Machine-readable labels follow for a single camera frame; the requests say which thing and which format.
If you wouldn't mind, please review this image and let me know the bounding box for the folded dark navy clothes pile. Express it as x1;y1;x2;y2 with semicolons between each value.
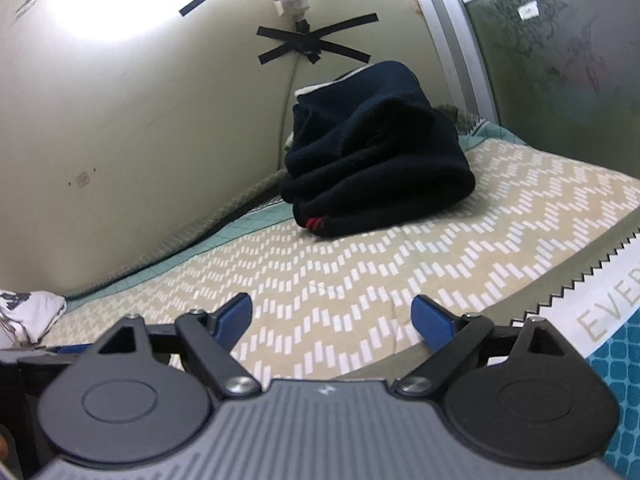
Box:
281;61;476;238

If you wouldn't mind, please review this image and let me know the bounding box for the white printed garment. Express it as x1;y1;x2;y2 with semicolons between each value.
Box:
1;290;67;348

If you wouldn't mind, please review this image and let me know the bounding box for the frosted floral glass window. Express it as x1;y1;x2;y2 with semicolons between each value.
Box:
462;0;639;177

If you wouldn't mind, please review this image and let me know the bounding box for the wall outlet plate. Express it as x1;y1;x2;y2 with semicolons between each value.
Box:
76;171;91;188

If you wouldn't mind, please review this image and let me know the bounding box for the black tape cross on wall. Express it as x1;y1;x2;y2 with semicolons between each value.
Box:
178;0;379;68

